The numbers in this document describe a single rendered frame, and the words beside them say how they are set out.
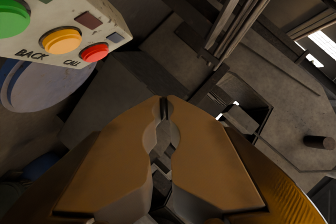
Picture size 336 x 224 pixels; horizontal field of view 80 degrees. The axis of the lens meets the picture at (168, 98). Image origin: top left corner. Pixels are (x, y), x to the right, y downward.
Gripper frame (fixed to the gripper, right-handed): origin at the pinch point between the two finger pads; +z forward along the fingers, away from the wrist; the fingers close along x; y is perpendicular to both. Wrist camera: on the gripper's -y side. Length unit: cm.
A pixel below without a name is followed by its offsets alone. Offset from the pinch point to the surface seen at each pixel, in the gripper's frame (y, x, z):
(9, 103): 19, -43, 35
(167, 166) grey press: 238, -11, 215
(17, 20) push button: -4.5, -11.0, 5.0
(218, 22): 0.6, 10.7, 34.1
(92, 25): -2.8, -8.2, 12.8
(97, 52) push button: 1.3, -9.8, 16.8
